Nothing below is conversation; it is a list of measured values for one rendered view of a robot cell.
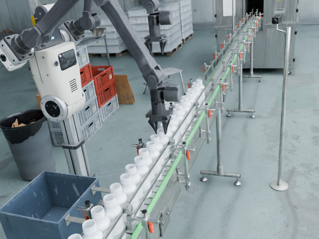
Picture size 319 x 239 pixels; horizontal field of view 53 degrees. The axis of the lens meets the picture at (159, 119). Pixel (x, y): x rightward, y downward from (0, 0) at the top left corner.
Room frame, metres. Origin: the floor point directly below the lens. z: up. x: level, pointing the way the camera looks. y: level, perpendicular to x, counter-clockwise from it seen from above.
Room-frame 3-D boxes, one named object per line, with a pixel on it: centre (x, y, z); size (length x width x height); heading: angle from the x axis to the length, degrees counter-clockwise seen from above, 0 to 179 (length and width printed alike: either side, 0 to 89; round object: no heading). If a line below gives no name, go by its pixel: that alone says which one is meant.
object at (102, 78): (4.49, 0.89, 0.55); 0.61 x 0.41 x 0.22; 160
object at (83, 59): (3.79, 1.06, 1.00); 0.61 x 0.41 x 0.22; 165
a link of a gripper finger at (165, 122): (1.24, -0.01, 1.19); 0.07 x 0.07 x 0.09; 68
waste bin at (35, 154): (2.98, 1.34, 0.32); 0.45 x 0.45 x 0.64
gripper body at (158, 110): (1.25, 0.00, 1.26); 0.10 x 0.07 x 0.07; 68
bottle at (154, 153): (1.13, 0.05, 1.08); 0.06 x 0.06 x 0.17
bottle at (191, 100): (1.68, -0.18, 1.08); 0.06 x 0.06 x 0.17
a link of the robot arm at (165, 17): (1.71, -0.07, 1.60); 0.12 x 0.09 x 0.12; 68
